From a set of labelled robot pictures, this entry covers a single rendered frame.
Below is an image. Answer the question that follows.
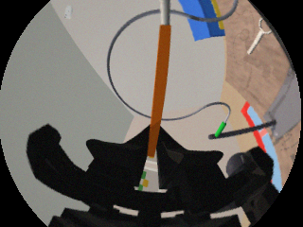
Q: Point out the white ring with handle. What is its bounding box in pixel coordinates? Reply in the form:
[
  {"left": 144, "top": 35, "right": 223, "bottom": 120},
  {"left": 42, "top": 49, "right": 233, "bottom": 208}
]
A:
[{"left": 247, "top": 18, "right": 272, "bottom": 56}]

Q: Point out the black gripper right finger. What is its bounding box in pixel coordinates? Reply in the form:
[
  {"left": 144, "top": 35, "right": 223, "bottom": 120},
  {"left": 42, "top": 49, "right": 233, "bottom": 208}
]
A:
[{"left": 155, "top": 126, "right": 223, "bottom": 190}]

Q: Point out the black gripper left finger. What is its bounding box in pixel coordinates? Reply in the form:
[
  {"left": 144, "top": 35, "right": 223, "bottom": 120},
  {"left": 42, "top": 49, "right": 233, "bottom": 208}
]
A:
[{"left": 86, "top": 125, "right": 151, "bottom": 186}]

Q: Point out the orange handle with grey loop tip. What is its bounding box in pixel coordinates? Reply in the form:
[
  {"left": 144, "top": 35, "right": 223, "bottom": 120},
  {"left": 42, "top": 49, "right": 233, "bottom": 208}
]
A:
[{"left": 148, "top": 0, "right": 171, "bottom": 158}]

